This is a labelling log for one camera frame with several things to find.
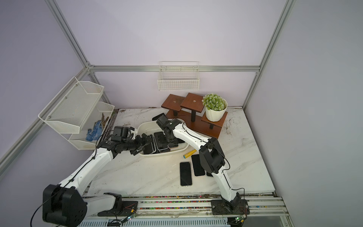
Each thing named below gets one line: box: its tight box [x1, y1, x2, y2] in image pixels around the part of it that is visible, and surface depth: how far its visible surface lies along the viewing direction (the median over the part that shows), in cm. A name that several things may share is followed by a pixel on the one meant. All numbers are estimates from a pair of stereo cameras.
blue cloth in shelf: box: [85, 120, 103, 142], surface depth 90 cm
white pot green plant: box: [201, 93, 228, 123], surface depth 85 cm
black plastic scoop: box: [151, 112, 165, 121], surface depth 116 cm
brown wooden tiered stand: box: [161, 92, 229, 140], surface depth 100 cm
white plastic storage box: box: [137, 120, 190, 156], surface depth 95 cm
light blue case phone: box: [190, 154, 206, 177], surface depth 88 cm
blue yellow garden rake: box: [183, 149, 198, 159], surface depth 95 cm
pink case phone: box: [179, 161, 193, 187], surface depth 87 cm
